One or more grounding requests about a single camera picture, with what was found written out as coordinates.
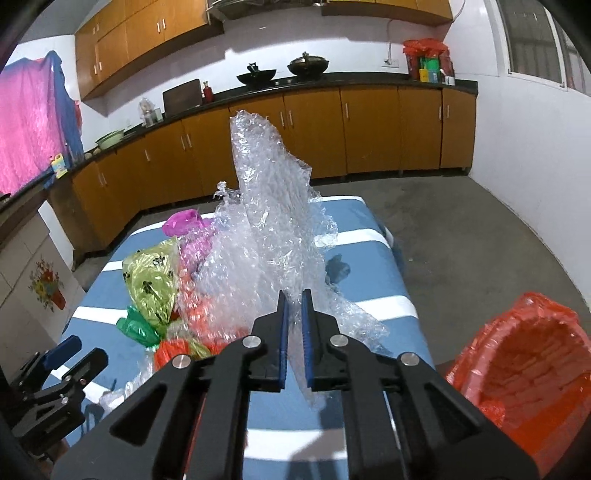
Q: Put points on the dark green plastic bag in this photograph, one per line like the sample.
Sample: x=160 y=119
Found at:
x=136 y=328

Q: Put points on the clear bubble wrap sheet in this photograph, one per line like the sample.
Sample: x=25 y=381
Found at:
x=267 y=238

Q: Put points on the large orange plastic bag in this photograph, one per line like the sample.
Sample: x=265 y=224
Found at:
x=195 y=332

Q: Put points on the flower sticker cabinet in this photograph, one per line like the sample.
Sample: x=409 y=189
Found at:
x=39 y=295

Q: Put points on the window with frame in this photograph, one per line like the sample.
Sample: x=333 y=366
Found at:
x=539 y=47

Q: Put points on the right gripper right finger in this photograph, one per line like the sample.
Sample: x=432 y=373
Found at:
x=403 y=420

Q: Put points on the pink blue hanging blanket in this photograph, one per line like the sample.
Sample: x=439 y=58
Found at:
x=40 y=122

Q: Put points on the green basin on counter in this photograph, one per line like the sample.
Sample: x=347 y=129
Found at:
x=110 y=139

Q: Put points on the dark cutting board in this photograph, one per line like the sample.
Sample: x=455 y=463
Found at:
x=182 y=97

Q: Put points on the red trash basket with liner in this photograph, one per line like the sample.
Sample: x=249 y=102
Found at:
x=528 y=371

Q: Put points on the black wok left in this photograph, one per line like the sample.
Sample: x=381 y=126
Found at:
x=256 y=78

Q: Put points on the upper wooden cabinets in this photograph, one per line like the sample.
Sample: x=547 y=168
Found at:
x=125 y=37

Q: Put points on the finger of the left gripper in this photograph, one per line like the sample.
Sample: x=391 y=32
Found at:
x=62 y=350
x=87 y=364

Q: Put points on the red bottle on counter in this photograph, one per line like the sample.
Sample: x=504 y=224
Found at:
x=208 y=93

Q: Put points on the magenta plastic bag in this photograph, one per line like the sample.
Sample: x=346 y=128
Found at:
x=184 y=222

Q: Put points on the clear jar on counter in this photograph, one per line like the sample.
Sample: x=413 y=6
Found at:
x=149 y=113

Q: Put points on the yellow-green paw print bag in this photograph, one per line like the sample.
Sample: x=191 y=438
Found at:
x=150 y=277

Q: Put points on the lower wooden kitchen cabinets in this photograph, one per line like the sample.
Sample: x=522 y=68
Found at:
x=337 y=131

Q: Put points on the black wok with lid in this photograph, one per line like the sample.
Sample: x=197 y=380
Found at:
x=308 y=67

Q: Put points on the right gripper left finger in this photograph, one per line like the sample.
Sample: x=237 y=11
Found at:
x=188 y=420

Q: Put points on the red bag on counter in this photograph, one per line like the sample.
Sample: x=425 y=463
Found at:
x=429 y=60

